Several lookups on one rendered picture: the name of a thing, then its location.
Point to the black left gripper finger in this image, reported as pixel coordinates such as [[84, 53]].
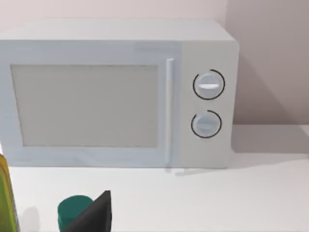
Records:
[[96, 215]]

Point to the dark green bottle cap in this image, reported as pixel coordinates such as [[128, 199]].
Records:
[[72, 207]]

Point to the yellow green bottle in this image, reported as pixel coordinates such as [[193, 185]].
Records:
[[6, 193]]

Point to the pale microwave door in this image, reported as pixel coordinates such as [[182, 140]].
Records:
[[84, 104]]

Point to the small pale microwave knob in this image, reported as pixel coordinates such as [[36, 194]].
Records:
[[206, 124]]

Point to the large pale microwave knob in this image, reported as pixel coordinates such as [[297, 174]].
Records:
[[208, 84]]

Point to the pale microwave oven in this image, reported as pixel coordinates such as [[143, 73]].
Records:
[[205, 55]]

